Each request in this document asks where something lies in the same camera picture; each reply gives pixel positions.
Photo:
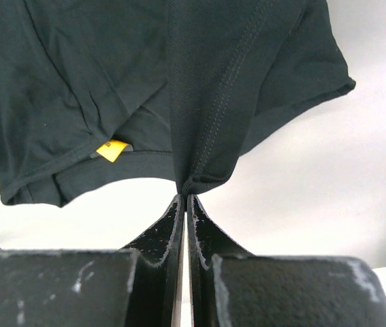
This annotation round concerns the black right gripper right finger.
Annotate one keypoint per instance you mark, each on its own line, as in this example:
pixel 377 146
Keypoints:
pixel 230 286

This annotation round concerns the black t shirt flower print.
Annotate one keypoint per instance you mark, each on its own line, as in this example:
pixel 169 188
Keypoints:
pixel 93 92

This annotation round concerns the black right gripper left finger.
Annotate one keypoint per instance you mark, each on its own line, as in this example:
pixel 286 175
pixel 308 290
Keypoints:
pixel 137 285

